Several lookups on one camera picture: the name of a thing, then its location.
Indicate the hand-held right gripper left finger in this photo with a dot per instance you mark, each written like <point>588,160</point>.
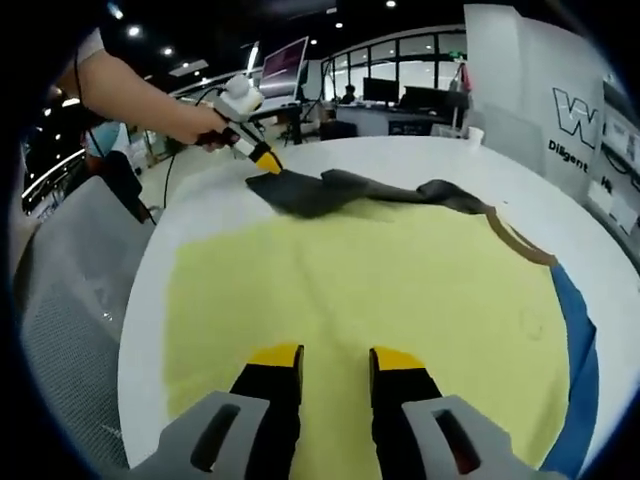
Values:
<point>270,400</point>

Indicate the round ceiling spotlights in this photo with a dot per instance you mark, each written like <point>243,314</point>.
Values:
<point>132,31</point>

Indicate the metal storage shelf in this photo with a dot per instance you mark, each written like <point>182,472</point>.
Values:
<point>617,150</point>

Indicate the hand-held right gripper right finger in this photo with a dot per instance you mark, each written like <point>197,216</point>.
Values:
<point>400,400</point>

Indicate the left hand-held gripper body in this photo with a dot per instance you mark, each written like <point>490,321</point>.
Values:
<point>242,102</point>

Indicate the person's left hand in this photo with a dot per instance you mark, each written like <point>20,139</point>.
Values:
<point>197,127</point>

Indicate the black tripod stand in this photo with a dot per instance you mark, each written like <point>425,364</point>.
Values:
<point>295,125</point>

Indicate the black computer monitor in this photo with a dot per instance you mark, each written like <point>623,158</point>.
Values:
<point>427,96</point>
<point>381,91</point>

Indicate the white paper cup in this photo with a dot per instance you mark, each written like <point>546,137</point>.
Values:
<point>476,136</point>

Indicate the grey mesh chair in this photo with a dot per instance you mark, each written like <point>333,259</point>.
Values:
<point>75,300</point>

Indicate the yellow blue grey garment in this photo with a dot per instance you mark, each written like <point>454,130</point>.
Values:
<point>350,280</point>

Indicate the large display screen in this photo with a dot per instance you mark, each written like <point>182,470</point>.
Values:
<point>284,67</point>

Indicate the red hanging cloth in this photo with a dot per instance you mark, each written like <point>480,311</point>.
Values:
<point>467,79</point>

